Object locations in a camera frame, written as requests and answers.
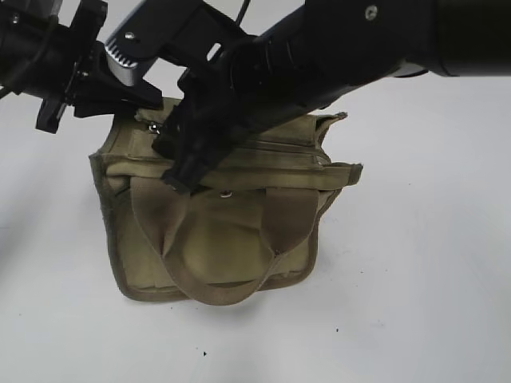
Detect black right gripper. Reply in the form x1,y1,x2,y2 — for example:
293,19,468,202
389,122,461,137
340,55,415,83
152,34,351,194

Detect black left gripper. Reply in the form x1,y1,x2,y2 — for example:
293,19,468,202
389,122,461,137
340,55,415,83
36,1,163,134

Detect olive yellow canvas bag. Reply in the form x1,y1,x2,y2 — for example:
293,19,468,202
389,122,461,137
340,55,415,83
89,98,362,306

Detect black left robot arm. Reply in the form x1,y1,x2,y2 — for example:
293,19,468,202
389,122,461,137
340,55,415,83
1,1,163,134

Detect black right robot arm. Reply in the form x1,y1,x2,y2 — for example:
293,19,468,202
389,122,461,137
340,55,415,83
153,1,510,193

